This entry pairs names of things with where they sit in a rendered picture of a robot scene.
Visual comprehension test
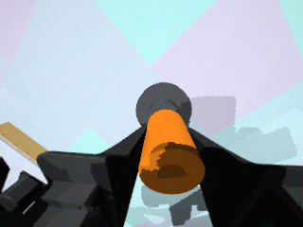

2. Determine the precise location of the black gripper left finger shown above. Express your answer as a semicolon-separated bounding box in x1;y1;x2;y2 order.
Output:
36;126;147;227

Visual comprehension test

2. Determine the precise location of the orange knob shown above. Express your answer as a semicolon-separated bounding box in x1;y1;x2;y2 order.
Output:
138;110;205;195

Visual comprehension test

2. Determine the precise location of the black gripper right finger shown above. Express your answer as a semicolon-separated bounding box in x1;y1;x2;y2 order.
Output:
187;128;303;227

